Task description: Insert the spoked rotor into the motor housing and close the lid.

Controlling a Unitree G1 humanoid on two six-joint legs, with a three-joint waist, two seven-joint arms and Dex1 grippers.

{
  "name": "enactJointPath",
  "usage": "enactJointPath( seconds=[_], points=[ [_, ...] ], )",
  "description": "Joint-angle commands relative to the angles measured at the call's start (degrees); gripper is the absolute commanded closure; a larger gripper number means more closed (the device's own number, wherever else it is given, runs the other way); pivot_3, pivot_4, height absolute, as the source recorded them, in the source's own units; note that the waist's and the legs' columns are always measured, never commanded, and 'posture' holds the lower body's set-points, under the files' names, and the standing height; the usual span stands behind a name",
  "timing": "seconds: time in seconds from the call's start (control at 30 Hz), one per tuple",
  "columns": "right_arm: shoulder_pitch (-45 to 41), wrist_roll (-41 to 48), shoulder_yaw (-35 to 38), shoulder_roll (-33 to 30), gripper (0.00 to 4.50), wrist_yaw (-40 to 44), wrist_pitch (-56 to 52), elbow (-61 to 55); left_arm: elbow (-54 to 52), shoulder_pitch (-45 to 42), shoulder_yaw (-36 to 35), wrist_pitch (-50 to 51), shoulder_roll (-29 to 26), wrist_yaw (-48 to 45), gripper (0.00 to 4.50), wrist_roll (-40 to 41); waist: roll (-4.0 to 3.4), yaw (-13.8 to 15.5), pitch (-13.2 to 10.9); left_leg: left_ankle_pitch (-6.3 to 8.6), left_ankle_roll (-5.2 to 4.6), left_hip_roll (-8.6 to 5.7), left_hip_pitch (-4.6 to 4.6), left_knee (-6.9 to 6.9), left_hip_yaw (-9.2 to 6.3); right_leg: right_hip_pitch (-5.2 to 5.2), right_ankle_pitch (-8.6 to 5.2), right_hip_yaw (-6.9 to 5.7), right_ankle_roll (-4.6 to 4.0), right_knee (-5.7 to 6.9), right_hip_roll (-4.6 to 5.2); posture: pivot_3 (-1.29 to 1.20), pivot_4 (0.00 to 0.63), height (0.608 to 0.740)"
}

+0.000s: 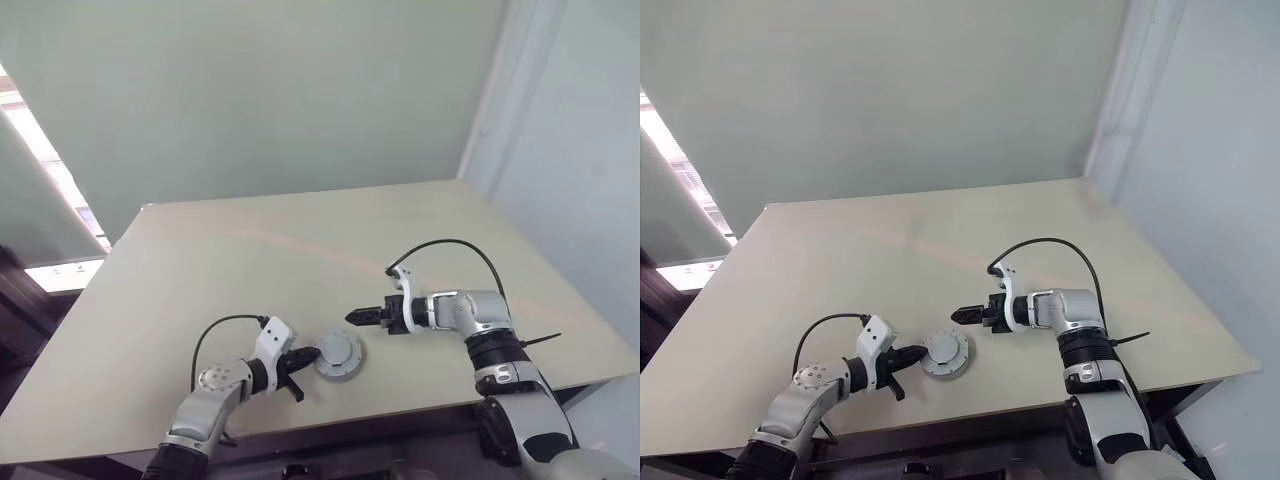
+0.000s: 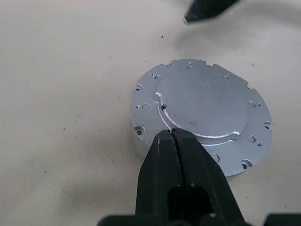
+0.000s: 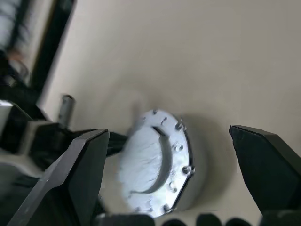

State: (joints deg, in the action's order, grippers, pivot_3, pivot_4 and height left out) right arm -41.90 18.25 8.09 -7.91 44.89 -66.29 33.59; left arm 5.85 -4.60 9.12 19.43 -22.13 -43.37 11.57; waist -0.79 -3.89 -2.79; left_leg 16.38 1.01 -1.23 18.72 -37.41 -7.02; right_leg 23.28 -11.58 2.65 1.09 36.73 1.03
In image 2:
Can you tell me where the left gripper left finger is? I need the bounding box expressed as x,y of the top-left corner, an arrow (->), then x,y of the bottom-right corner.
135,129 -> 183,214

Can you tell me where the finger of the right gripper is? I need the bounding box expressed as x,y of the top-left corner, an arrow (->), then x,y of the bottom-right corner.
182,0 -> 238,24

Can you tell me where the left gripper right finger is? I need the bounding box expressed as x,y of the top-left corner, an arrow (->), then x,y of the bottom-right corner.
173,128 -> 244,214

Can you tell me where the silver motor cover disc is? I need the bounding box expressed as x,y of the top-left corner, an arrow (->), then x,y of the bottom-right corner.
130,59 -> 273,182

